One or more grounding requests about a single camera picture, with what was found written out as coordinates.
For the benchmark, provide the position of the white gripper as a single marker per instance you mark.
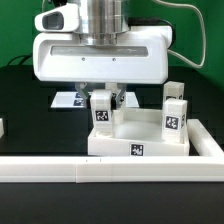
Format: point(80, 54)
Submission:
point(138, 57)

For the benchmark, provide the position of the white square tabletop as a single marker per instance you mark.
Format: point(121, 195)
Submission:
point(138, 134)

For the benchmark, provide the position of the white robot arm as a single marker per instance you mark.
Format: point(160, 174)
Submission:
point(92, 44)

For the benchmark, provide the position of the white marker sheet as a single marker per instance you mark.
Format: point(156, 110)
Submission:
point(67, 99)

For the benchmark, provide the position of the white U-shaped obstacle fence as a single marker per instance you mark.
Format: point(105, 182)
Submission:
point(206, 166)

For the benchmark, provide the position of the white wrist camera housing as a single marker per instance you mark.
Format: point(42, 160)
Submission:
point(61, 19)

